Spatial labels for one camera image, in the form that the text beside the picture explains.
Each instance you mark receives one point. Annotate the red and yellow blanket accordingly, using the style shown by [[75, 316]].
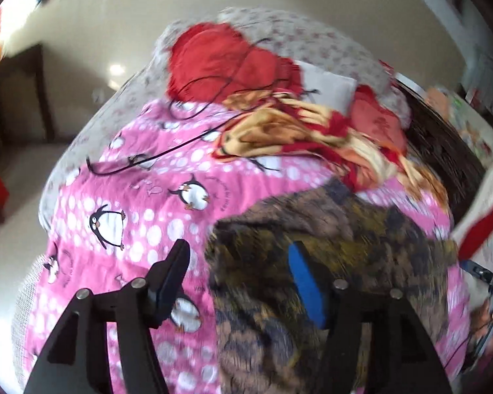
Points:
[[279, 127]]

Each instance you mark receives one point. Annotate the floral print pillow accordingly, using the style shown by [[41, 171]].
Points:
[[312, 37]]

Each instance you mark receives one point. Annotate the red heart-shaped ruffled pillow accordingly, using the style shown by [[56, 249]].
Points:
[[213, 61]]

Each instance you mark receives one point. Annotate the white pillow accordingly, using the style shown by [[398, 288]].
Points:
[[328, 86]]

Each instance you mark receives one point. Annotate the pink penguin print blanket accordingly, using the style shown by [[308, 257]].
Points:
[[148, 197]]

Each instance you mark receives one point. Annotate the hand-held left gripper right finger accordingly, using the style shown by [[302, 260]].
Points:
[[308, 287]]

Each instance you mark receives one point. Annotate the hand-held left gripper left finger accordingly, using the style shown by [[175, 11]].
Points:
[[168, 279]]

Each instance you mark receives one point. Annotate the dark wooden table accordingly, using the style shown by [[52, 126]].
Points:
[[28, 74]]

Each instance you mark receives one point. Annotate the floral bedsheet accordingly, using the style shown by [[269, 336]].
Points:
[[86, 131]]

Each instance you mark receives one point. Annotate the dark floral patterned garment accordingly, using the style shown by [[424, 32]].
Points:
[[263, 295]]

